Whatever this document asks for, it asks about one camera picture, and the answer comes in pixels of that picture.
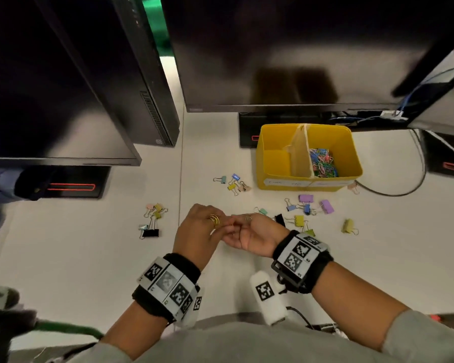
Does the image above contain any person's right hand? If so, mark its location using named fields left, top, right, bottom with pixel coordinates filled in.
left=221, top=213, right=291, bottom=258

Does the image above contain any person's left hand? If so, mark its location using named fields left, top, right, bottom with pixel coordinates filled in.
left=173, top=203, right=237, bottom=272

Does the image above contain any yellow divided plastic bin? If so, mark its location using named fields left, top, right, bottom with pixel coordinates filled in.
left=255, top=123, right=364, bottom=193

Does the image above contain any heap of sorted paper clips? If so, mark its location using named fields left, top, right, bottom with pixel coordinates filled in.
left=309, top=148, right=339, bottom=178

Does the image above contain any person's gray sweatshirt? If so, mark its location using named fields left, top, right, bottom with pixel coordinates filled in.
left=66, top=310, right=454, bottom=363

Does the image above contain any black wristband with markers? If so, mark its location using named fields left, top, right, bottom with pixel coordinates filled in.
left=131, top=253, right=203, bottom=326
left=271, top=230, right=333, bottom=294

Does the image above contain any black monitor stand base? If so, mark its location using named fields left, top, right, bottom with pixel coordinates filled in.
left=15, top=166, right=111, bottom=201
left=420, top=130, right=454, bottom=180

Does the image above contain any green cloth strip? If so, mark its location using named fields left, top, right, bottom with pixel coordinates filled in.
left=34, top=320, right=105, bottom=341

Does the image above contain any black desktop computer tower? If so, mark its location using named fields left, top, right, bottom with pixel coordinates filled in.
left=34, top=0, right=181, bottom=148

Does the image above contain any black computer monitor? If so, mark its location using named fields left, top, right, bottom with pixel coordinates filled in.
left=0, top=0, right=142, bottom=167
left=391, top=33, right=454, bottom=139
left=160, top=0, right=454, bottom=113

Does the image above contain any thin black camera cable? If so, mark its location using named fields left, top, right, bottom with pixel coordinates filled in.
left=286, top=306, right=315, bottom=330

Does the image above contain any white plug with cable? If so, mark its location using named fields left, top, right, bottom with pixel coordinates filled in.
left=319, top=323, right=349, bottom=339

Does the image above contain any white cable adapter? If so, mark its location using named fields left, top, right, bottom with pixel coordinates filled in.
left=380, top=110, right=409, bottom=122

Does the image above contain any blue cable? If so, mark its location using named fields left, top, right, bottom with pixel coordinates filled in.
left=329, top=64, right=454, bottom=125

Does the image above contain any white cable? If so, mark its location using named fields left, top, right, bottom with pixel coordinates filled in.
left=425, top=130, right=454, bottom=167

